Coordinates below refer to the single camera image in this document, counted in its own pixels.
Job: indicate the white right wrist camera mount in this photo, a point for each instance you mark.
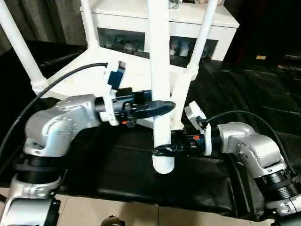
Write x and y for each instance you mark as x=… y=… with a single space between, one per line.
x=195 y=113

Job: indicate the dark robot body part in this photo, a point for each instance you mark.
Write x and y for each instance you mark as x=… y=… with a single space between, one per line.
x=113 y=221

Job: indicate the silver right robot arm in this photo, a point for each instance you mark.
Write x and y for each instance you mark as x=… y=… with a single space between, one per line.
x=254 y=148

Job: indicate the white plastic table top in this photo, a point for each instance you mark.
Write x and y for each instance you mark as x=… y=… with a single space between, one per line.
x=136 y=68

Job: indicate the white plastic table leg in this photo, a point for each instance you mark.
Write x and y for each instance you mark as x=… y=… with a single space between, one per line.
x=89 y=23
x=18 y=42
x=202 y=37
x=160 y=58

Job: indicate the grey curtain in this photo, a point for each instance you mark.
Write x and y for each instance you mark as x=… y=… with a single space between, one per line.
x=47 y=21

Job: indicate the white sideboard with glass doors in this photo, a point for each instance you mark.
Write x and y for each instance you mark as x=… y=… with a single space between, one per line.
x=131 y=23

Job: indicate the black plastic cover mat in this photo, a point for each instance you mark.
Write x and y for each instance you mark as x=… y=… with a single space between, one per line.
x=117 y=169

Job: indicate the small tan box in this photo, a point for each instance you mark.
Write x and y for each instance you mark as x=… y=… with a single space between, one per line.
x=261 y=57

